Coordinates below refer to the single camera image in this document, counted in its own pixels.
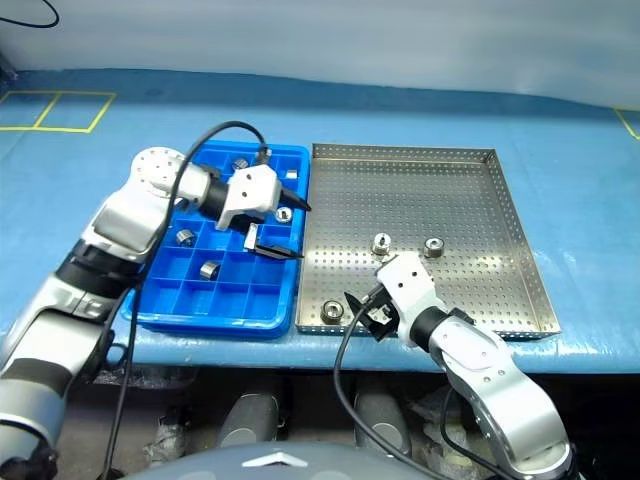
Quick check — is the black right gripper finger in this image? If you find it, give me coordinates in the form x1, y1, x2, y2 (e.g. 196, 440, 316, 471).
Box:
359, 317, 400, 343
343, 291, 373, 322

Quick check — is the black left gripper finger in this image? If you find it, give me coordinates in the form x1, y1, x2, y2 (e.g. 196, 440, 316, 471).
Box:
253, 242, 306, 261
278, 185, 313, 212

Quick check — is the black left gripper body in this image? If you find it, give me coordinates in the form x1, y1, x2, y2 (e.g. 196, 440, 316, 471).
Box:
232, 209, 281, 254

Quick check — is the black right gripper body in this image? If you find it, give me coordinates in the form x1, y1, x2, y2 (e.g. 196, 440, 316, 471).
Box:
362, 283, 402, 329

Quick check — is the perforated steel tray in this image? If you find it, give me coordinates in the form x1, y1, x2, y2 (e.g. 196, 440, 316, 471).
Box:
294, 143, 564, 341

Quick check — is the blue compartment tray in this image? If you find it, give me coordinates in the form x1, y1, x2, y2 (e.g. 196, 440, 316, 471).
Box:
121, 139, 312, 342

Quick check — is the grey rounded shape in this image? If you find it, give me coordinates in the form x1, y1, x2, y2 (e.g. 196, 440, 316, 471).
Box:
352, 391, 414, 457
215, 392, 281, 449

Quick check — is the crumpled clear plastic wrap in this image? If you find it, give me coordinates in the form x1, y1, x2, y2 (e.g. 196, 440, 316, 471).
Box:
414, 387, 481, 466
143, 407, 194, 464

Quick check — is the grey dome with chevron mark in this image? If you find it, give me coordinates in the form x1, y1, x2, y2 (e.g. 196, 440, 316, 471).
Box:
122, 442, 454, 480

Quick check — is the yellow tape double rectangle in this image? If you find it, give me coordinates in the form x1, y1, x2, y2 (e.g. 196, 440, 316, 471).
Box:
0, 91, 117, 134

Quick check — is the yellow tape corner marking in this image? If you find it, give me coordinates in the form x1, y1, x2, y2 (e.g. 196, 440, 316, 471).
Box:
613, 107, 640, 140

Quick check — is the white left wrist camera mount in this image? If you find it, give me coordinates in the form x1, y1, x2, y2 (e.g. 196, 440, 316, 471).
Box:
215, 164, 284, 232

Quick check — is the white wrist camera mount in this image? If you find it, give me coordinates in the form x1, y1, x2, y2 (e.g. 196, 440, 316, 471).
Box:
215, 164, 284, 232
375, 251, 442, 349

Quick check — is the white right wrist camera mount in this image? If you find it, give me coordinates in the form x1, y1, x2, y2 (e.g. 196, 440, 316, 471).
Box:
375, 251, 442, 349

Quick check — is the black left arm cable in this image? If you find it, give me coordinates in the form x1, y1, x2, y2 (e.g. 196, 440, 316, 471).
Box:
99, 121, 274, 480

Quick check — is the thin black background cable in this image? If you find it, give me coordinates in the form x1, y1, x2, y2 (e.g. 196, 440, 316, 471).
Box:
0, 0, 60, 28

